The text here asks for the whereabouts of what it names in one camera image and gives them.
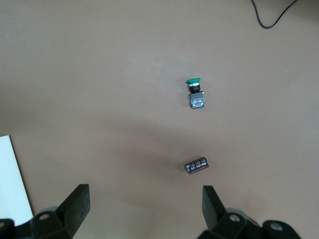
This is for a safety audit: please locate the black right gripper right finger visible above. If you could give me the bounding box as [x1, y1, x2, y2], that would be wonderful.
[196, 185, 263, 239]

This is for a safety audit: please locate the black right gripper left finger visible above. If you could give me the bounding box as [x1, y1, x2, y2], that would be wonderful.
[29, 184, 91, 239]

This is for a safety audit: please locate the green push button switch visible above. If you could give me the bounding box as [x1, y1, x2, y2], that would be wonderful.
[185, 77, 206, 110]

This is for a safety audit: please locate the white drawer cabinet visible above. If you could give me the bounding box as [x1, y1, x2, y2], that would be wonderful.
[0, 135, 34, 221]

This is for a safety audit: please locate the dark cylindrical capacitor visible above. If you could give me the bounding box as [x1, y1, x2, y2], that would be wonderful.
[184, 156, 209, 176]

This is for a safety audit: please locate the black looped cable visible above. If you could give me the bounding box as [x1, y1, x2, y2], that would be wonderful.
[250, 0, 299, 29]

